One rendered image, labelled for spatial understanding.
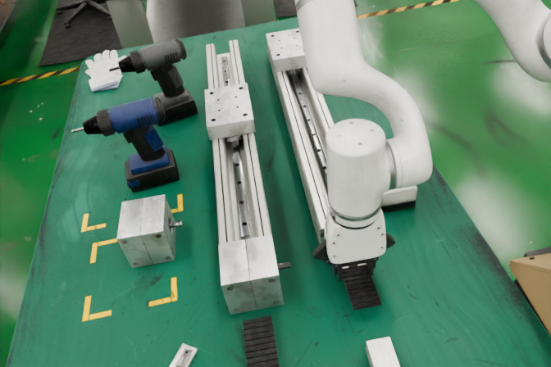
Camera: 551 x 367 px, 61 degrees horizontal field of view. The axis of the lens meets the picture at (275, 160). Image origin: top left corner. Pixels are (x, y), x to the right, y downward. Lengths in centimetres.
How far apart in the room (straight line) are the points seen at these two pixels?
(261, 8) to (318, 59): 183
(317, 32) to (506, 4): 33
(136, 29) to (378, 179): 201
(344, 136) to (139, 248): 49
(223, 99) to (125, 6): 141
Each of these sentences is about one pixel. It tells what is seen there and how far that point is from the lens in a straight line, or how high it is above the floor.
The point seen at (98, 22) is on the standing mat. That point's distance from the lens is 416.
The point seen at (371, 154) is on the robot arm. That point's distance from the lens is 65.
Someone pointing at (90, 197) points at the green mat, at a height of 78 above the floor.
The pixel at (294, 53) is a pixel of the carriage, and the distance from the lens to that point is 132.
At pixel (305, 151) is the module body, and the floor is 86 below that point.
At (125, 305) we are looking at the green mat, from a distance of 98.
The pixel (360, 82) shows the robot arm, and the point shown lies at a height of 117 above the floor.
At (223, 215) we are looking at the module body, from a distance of 94.
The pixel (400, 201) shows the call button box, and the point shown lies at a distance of 102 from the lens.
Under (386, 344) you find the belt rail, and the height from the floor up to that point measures 81.
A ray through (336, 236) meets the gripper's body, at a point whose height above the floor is 94.
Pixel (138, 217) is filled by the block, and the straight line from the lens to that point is 98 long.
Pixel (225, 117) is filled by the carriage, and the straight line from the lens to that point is 111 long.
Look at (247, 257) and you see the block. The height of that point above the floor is 87.
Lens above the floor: 155
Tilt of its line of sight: 42 degrees down
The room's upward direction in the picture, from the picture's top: 8 degrees counter-clockwise
